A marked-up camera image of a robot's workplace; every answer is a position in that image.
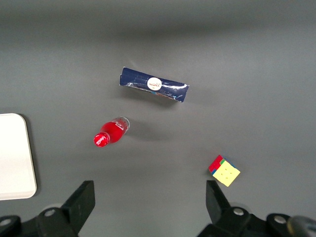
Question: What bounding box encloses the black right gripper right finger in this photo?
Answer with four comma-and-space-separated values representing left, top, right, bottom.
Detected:
197, 180, 316, 237

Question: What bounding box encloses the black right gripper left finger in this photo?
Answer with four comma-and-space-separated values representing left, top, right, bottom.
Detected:
0, 180, 96, 237

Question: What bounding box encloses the red coke bottle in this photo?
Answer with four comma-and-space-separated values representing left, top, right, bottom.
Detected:
93, 116, 131, 149

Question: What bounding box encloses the pale pink plastic tray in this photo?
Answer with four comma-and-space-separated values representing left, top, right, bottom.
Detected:
0, 113, 38, 201

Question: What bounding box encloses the multicoloured puzzle cube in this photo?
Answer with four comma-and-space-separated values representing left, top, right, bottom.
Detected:
208, 154, 241, 188

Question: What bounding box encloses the dark blue snack packet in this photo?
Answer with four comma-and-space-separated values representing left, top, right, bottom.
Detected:
119, 66, 190, 103

